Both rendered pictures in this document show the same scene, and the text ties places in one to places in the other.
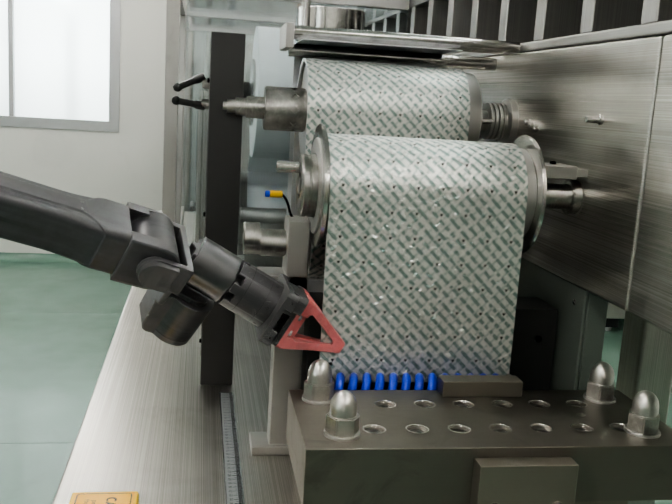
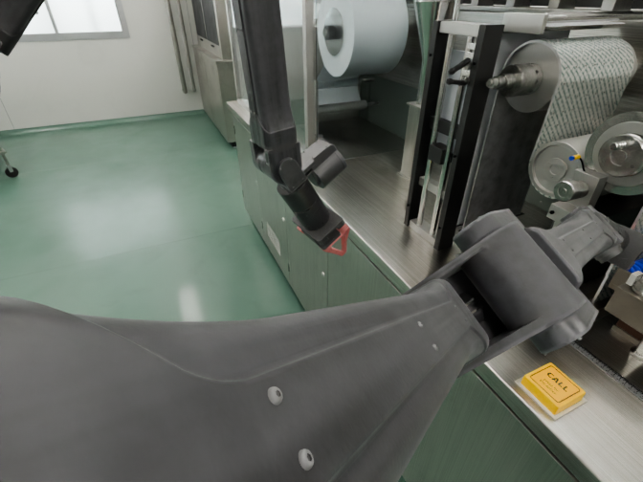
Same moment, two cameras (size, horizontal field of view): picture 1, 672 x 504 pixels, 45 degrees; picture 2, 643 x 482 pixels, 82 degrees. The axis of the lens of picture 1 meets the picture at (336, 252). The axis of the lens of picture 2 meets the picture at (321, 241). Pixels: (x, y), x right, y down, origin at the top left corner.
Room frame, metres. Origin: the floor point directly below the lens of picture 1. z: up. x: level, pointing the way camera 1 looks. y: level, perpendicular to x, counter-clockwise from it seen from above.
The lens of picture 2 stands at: (0.50, 0.72, 1.49)
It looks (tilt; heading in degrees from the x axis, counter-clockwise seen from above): 34 degrees down; 345
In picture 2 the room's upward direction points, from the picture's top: straight up
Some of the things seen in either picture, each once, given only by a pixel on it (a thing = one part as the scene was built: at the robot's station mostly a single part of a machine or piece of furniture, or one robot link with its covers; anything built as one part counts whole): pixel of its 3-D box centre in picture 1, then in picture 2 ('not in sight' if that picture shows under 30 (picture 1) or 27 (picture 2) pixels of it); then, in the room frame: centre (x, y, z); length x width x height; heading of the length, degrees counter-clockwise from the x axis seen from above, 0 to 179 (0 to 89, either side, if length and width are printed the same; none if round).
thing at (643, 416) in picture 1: (644, 411); not in sight; (0.81, -0.33, 1.05); 0.04 x 0.04 x 0.04
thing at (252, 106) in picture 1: (243, 106); (498, 82); (1.21, 0.15, 1.34); 0.06 x 0.03 x 0.03; 100
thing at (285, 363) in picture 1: (276, 335); (556, 240); (1.01, 0.07, 1.05); 0.06 x 0.05 x 0.31; 100
